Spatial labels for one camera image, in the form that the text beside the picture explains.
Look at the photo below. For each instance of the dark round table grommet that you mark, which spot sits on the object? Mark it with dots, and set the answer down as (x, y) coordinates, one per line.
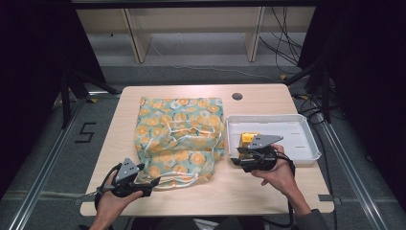
(237, 96)

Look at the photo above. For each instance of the small yellow box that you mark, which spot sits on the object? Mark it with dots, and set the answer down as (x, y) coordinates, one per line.
(247, 138)

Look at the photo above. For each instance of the light wooden shelf unit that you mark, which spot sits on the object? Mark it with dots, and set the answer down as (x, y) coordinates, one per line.
(198, 28)

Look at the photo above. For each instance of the green orange-flowered cloth bag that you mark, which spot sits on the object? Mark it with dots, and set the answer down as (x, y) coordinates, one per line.
(178, 140)

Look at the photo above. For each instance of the aluminium floor rail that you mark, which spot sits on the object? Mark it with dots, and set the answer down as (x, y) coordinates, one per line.
(41, 175)
(348, 172)

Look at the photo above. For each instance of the person's dark clothing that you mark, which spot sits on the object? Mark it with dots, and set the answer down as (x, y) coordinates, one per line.
(198, 223)

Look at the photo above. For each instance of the black curtain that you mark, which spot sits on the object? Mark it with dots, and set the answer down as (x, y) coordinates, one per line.
(28, 80)
(370, 80)

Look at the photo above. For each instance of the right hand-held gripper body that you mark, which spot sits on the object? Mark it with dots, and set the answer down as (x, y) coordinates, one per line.
(260, 158)

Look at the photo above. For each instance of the black metal stand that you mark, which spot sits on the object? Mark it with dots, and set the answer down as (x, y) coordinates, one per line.
(319, 80)
(76, 92)

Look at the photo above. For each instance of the grey table bracket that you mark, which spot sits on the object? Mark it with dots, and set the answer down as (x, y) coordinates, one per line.
(326, 197)

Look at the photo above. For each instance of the white plastic tray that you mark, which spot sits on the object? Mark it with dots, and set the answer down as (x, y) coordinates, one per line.
(287, 137)

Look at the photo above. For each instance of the person's left hand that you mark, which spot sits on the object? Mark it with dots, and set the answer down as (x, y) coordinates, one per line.
(111, 204)

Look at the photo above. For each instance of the person's right hand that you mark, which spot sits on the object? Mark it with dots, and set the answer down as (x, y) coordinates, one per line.
(277, 175)

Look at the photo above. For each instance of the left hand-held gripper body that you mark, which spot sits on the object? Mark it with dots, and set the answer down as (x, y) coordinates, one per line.
(126, 180)

